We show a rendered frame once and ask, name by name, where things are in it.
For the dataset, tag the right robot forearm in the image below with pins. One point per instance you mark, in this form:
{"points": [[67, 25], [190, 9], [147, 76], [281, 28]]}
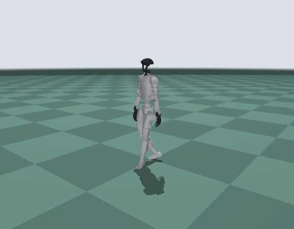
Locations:
{"points": [[137, 101]]}

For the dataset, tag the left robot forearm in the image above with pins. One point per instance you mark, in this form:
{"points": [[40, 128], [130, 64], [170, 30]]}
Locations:
{"points": [[156, 105]]}

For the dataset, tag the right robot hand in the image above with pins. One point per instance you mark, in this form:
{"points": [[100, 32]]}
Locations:
{"points": [[135, 113]]}

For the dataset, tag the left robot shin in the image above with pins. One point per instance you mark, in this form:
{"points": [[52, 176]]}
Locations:
{"points": [[144, 148]]}

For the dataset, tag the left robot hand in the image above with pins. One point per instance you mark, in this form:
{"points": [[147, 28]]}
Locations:
{"points": [[158, 119]]}

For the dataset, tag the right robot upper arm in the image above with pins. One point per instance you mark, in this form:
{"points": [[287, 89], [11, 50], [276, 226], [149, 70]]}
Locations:
{"points": [[139, 92]]}

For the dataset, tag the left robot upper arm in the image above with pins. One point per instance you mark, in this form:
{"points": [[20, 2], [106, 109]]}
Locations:
{"points": [[154, 83]]}

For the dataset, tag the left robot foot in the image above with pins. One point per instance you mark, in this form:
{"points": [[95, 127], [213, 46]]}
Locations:
{"points": [[140, 165]]}

